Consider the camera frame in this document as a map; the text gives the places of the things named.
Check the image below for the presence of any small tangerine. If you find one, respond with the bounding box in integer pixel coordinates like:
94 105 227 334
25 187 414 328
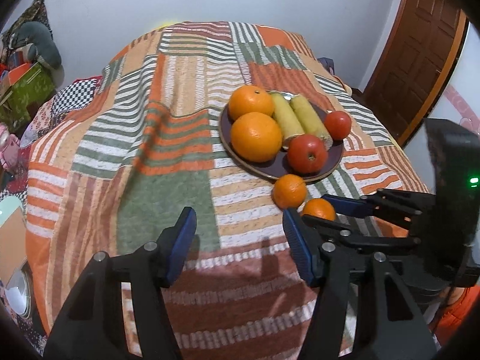
272 174 307 210
302 198 336 221

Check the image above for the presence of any large red tomato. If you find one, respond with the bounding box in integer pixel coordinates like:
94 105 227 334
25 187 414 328
286 134 328 174

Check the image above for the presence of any small red tomato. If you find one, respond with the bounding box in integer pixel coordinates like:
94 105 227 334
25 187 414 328
324 111 352 141

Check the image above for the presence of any yellow corn cob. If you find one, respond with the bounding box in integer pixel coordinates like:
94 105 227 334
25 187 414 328
270 92 304 150
289 95 333 150

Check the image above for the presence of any large orange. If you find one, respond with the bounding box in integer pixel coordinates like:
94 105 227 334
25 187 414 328
230 112 283 163
228 85 275 120

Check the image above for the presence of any dark purple plate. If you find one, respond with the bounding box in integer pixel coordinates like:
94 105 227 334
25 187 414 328
219 102 344 183

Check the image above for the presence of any blue bag behind bed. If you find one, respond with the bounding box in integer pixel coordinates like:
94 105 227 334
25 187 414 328
317 57 335 76

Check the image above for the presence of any brown wooden door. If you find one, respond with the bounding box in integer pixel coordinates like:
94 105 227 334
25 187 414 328
364 0 469 146

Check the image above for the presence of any striped patchwork bedspread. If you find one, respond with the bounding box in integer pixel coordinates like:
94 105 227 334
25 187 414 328
26 21 425 359

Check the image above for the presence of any checkered patchwork quilt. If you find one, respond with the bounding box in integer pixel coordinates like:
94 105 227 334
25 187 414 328
1 76 102 199

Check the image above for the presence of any green cardboard box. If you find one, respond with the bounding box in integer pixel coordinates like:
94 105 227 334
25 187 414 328
1 63 55 131

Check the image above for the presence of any yellow pillow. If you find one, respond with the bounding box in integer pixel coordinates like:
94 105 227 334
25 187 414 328
155 21 177 30

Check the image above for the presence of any grey plush toy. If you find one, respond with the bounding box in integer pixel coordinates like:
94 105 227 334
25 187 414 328
9 21 62 71

